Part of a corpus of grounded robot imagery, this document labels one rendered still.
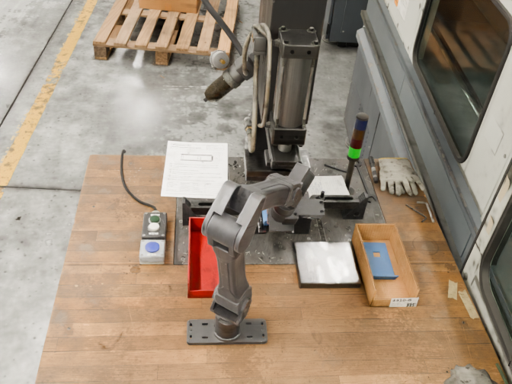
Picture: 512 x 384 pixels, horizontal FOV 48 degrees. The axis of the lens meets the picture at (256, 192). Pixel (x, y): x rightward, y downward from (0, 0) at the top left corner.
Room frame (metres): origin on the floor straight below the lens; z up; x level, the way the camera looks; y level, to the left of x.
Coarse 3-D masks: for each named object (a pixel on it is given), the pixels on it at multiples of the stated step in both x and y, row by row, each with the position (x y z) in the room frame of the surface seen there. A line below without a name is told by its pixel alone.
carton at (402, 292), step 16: (368, 224) 1.24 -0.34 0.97; (384, 224) 1.25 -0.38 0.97; (352, 240) 1.23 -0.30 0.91; (368, 240) 1.24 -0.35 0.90; (384, 240) 1.25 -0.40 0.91; (400, 240) 1.19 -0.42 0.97; (400, 256) 1.16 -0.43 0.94; (368, 272) 1.06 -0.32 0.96; (400, 272) 1.13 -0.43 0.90; (368, 288) 1.04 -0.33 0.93; (384, 288) 1.06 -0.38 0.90; (400, 288) 1.07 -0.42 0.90; (416, 288) 1.02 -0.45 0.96; (384, 304) 1.00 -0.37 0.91; (400, 304) 1.01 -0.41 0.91; (416, 304) 1.01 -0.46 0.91
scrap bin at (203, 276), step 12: (192, 228) 1.21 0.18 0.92; (192, 240) 1.17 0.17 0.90; (204, 240) 1.18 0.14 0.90; (192, 252) 1.12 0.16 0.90; (204, 252) 1.13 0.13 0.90; (192, 264) 1.08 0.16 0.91; (204, 264) 1.08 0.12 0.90; (216, 264) 1.09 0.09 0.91; (192, 276) 1.04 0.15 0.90; (204, 276) 1.04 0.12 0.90; (216, 276) 1.05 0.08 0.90; (192, 288) 0.99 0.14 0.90; (204, 288) 1.00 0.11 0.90
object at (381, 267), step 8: (368, 248) 1.20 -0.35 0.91; (376, 248) 1.21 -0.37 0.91; (384, 248) 1.21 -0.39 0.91; (368, 256) 1.17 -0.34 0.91; (384, 256) 1.18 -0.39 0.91; (376, 264) 1.14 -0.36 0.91; (384, 264) 1.15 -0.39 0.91; (376, 272) 1.11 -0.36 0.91; (384, 272) 1.12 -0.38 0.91; (392, 272) 1.12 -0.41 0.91
